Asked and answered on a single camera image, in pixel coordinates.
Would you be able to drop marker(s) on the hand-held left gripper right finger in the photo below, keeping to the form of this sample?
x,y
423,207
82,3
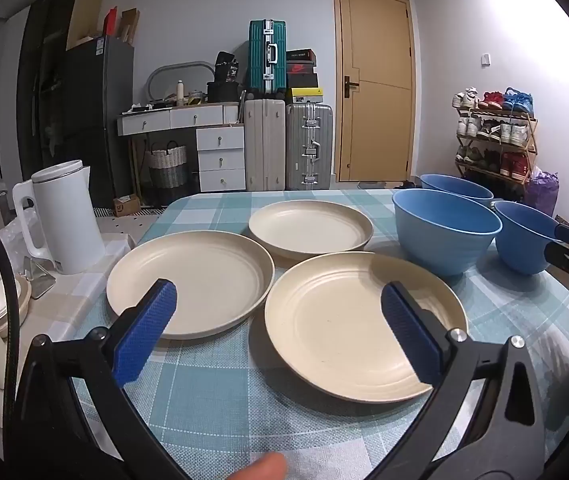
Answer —
x,y
409,335

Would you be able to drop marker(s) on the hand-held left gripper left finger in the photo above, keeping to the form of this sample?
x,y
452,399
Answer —
x,y
147,332

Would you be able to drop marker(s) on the cream plate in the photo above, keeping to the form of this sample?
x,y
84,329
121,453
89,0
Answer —
x,y
334,320
204,280
309,227

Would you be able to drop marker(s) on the person's left hand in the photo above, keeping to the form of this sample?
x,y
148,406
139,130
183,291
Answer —
x,y
259,467

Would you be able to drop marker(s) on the purple plastic bag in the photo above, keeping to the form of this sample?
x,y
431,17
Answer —
x,y
544,195

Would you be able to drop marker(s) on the beige checked cloth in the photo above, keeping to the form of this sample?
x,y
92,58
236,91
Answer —
x,y
64,320

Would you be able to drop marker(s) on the wooden shoe rack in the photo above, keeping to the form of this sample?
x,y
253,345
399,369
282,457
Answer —
x,y
531,130

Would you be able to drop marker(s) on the metal stand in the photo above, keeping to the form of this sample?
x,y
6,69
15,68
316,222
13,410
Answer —
x,y
39,280

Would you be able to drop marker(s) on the black and white patterned rug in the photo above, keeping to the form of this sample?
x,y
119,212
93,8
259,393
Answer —
x,y
152,211

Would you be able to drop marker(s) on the small printed cardboard box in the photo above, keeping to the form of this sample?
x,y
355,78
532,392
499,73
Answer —
x,y
126,206

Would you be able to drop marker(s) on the shoe rack with shoes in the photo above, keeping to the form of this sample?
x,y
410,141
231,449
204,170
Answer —
x,y
494,130

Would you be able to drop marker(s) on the white electric kettle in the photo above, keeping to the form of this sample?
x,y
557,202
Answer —
x,y
72,220

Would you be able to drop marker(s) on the clear plastic bag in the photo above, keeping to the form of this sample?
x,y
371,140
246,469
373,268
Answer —
x,y
9,240

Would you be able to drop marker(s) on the white and grey basket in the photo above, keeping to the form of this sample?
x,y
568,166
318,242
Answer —
x,y
167,167

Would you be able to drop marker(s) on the white desk with drawers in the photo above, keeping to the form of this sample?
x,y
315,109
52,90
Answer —
x,y
219,160

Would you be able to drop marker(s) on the wooden door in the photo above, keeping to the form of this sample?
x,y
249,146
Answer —
x,y
379,130

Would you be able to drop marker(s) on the silver suitcase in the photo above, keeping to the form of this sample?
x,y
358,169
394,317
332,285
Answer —
x,y
309,145

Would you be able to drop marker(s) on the dark grey fridge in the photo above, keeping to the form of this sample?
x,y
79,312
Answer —
x,y
94,120

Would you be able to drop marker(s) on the beige suitcase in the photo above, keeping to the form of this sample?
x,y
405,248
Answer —
x,y
264,145

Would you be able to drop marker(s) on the cream bottle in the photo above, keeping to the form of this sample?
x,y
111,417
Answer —
x,y
180,92

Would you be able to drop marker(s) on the black storage box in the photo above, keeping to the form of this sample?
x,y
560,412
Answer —
x,y
224,92

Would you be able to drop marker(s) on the oval mirror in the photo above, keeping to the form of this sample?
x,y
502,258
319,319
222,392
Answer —
x,y
164,72

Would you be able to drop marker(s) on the yellow and black shoebox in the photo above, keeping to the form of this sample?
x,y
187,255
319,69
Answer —
x,y
307,95

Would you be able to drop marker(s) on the black tall cabinet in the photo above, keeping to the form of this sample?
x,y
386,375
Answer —
x,y
39,85

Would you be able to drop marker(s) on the plain black shoebox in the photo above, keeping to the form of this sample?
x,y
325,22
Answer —
x,y
302,80

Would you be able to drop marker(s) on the black pouch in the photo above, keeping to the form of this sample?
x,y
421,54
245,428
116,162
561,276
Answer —
x,y
227,67

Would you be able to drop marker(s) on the teal suitcase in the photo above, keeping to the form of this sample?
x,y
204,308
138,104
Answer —
x,y
259,60

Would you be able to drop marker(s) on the small open cardboard box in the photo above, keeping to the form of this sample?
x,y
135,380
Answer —
x,y
130,27

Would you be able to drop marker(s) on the red box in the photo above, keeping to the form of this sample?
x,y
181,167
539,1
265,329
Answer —
x,y
111,22

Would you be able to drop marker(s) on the flat cardboard sheet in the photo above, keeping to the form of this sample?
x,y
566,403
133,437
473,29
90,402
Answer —
x,y
87,10

